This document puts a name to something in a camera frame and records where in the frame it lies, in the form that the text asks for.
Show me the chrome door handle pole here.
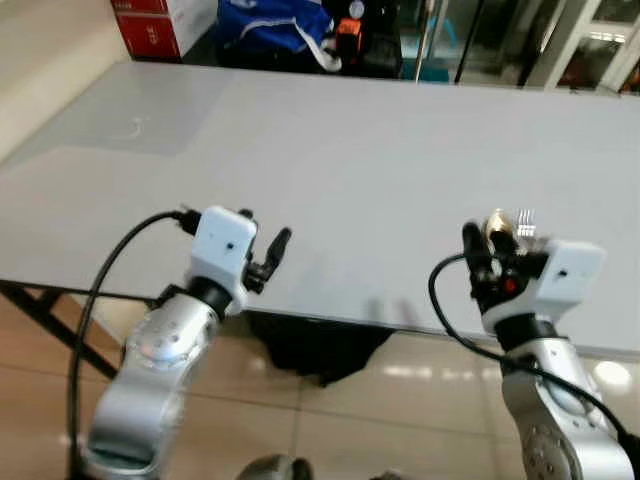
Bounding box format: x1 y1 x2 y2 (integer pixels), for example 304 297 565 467
413 0 439 84

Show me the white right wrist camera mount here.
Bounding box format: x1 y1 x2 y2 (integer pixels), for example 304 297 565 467
480 239 609 337

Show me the grey robot foot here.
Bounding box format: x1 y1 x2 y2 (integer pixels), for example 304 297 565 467
233 454 313 480

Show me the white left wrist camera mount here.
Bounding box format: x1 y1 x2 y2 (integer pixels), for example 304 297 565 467
188 206 259 304

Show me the blue bag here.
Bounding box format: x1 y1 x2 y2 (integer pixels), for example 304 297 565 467
214 0 343 73

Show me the gold spoon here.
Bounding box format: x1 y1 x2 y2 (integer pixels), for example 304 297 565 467
483 208 517 241

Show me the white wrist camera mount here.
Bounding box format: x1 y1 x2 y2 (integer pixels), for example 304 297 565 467
480 239 609 337
188 206 259 304

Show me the orange and black device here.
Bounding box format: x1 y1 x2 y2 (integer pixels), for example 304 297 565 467
333 0 403 78

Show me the red and white cardboard box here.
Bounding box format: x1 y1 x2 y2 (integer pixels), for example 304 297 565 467
111 0 219 60

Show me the black table leg frame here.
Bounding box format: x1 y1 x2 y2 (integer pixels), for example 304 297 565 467
0 281 126 353

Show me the white door frame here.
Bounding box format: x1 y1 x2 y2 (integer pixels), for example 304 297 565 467
518 0 640 95

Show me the black table base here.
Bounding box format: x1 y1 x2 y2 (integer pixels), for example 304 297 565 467
243 310 398 388

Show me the gold fork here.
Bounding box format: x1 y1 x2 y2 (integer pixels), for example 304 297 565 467
514 208 541 241

